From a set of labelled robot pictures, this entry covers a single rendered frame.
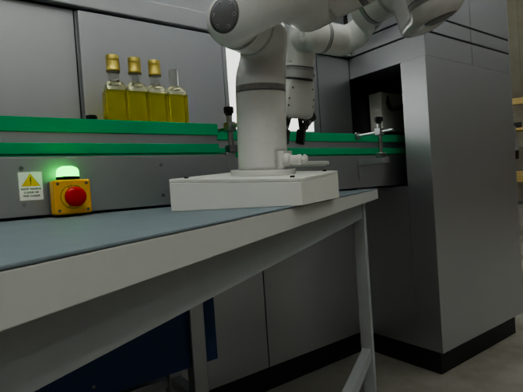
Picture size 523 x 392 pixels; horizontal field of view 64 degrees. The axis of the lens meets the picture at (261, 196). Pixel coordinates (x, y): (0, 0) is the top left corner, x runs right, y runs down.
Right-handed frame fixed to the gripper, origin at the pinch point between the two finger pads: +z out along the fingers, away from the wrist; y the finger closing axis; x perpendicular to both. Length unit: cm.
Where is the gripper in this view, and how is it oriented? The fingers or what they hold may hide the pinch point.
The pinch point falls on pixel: (293, 137)
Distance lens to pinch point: 115.1
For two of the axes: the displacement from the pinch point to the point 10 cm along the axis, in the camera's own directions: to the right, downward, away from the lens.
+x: 5.7, 2.3, -7.9
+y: -8.2, 0.7, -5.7
